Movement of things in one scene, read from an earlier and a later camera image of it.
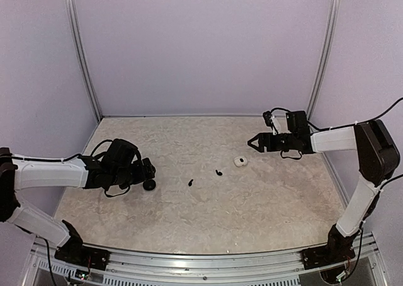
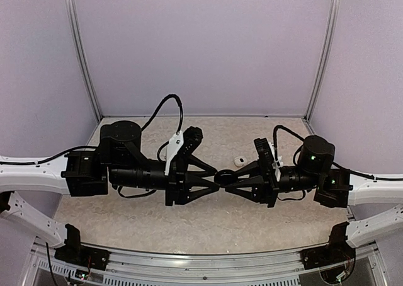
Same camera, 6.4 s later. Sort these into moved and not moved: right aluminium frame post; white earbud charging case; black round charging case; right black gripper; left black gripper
Moved: black round charging case; right black gripper; left black gripper
Not moved: right aluminium frame post; white earbud charging case
